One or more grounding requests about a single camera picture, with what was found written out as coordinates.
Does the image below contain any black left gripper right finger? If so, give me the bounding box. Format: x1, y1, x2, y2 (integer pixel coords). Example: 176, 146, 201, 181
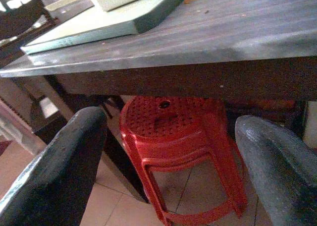
234, 114, 317, 226

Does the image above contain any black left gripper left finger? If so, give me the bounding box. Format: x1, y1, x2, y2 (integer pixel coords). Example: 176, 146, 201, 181
0, 106, 108, 226

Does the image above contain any red plastic stool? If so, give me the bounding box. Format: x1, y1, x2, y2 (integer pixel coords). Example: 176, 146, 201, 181
119, 96, 248, 226

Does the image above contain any dark wooden chair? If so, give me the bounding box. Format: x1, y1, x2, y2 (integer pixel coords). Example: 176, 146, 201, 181
0, 0, 60, 68

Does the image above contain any dark wooden table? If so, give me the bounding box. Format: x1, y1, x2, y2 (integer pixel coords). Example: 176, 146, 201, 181
0, 0, 317, 204

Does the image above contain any large white cutting board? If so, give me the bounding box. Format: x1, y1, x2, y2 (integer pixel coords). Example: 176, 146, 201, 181
20, 0, 192, 56

